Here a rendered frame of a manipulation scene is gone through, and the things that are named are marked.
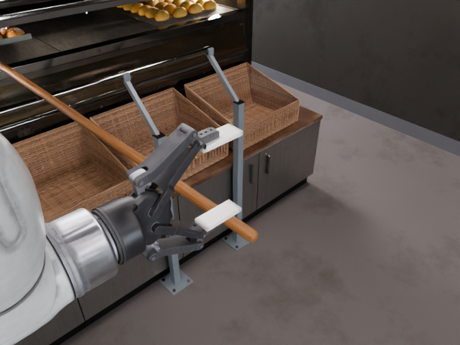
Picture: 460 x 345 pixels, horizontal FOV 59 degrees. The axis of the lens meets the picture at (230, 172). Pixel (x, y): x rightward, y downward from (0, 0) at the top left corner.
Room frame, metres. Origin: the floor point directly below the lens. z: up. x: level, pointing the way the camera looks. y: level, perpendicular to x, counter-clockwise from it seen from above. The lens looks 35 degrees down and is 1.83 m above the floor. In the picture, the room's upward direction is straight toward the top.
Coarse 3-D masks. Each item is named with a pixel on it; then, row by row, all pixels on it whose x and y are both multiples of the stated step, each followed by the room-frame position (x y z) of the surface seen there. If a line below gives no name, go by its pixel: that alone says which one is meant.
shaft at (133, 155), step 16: (0, 64) 1.67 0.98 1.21; (16, 80) 1.54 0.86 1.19; (48, 96) 1.36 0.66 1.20; (64, 112) 1.26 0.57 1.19; (96, 128) 1.12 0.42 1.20; (112, 144) 1.04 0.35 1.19; (192, 192) 0.80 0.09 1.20; (208, 208) 0.75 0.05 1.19; (224, 224) 0.71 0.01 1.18; (240, 224) 0.69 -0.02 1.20
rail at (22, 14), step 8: (88, 0) 1.83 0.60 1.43; (96, 0) 1.86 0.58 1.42; (104, 0) 1.88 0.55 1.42; (112, 0) 1.91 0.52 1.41; (40, 8) 1.69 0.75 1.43; (48, 8) 1.71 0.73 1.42; (56, 8) 1.73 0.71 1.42; (64, 8) 1.75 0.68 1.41; (0, 16) 1.58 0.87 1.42; (8, 16) 1.60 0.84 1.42; (16, 16) 1.62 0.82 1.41
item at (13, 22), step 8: (120, 0) 1.93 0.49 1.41; (128, 0) 1.96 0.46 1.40; (136, 0) 1.99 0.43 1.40; (144, 0) 2.02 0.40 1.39; (72, 8) 1.78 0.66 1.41; (80, 8) 1.80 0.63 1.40; (88, 8) 1.82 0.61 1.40; (96, 8) 1.85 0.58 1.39; (104, 8) 1.87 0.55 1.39; (24, 16) 1.64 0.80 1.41; (32, 16) 1.66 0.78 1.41; (40, 16) 1.68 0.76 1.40; (48, 16) 1.70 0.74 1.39; (56, 16) 1.72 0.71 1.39; (0, 24) 1.58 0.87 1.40; (8, 24) 1.59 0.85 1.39; (16, 24) 1.61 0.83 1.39
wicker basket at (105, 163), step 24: (24, 144) 1.63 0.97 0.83; (48, 144) 1.69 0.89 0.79; (72, 144) 1.76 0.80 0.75; (96, 144) 1.73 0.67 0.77; (48, 168) 1.64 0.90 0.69; (96, 168) 1.78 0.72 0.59; (120, 168) 1.59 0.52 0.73; (48, 192) 1.58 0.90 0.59; (72, 192) 1.58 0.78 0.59; (96, 192) 1.57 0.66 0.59; (120, 192) 1.45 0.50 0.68; (48, 216) 1.40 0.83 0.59
